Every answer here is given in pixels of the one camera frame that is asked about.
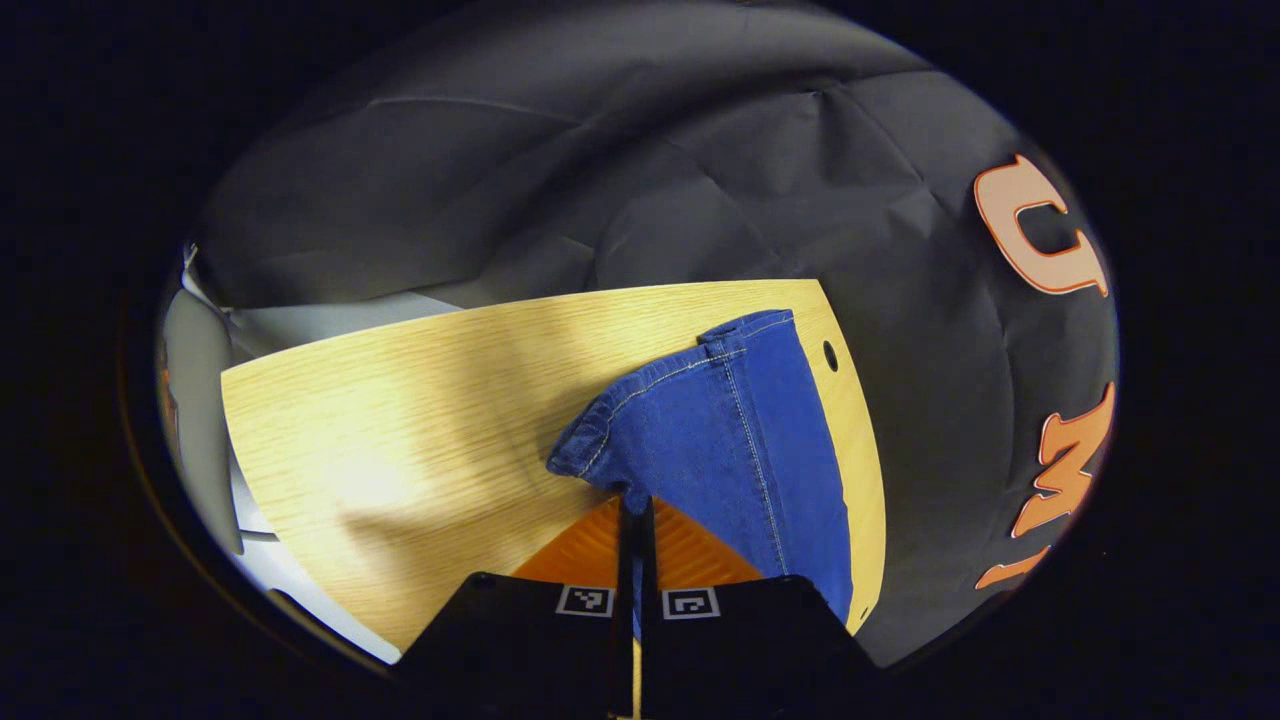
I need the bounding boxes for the blue denim jeans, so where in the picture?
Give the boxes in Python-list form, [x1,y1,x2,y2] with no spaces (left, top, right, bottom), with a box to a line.
[546,310,854,641]

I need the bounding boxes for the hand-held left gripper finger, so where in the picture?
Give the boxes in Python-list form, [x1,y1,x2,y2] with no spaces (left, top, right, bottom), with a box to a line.
[400,497,636,717]
[640,497,881,717]

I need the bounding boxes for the black backdrop cloth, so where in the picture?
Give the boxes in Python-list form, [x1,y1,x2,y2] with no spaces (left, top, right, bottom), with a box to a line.
[185,0,1121,669]

